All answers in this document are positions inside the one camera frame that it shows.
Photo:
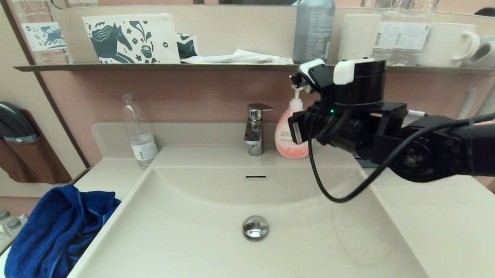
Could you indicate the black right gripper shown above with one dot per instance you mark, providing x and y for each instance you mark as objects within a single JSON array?
[{"x": 346, "y": 130}]

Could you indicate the chrome drain stopper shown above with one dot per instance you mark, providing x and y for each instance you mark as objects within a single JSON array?
[{"x": 255, "y": 227}]

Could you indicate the white ceramic sink basin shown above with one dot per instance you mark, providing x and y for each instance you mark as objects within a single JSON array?
[{"x": 268, "y": 259}]

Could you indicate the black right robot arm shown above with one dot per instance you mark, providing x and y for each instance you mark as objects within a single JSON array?
[{"x": 478, "y": 143}]

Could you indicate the dark blue towel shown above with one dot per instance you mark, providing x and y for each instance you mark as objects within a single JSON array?
[{"x": 54, "y": 235}]

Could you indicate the metal wall shelf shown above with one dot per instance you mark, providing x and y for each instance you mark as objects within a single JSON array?
[{"x": 192, "y": 67}]

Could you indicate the pink soap pump bottle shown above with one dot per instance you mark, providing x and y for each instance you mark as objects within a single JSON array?
[{"x": 284, "y": 136}]

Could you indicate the clear plastic water bottle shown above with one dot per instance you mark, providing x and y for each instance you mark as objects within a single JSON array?
[{"x": 141, "y": 145}]

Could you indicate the grey lotion bottle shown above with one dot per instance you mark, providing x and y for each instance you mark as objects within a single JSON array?
[{"x": 314, "y": 30}]

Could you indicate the chrome faucet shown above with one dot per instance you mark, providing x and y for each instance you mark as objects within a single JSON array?
[{"x": 255, "y": 131}]

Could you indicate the horse label clear bottle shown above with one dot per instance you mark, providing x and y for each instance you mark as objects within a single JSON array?
[{"x": 45, "y": 37}]

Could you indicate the white crumpled towel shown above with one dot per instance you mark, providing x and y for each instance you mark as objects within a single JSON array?
[{"x": 242, "y": 57}]

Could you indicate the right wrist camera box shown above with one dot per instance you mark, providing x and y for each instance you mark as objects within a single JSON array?
[{"x": 311, "y": 73}]

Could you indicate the labelled clear water bottle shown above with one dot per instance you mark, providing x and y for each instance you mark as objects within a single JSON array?
[
  {"x": 385, "y": 37},
  {"x": 415, "y": 40}
]

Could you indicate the small dark patterned pouch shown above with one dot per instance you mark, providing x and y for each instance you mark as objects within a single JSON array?
[{"x": 186, "y": 47}]

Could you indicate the white horse print pouch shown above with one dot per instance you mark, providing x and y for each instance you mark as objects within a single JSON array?
[{"x": 131, "y": 38}]

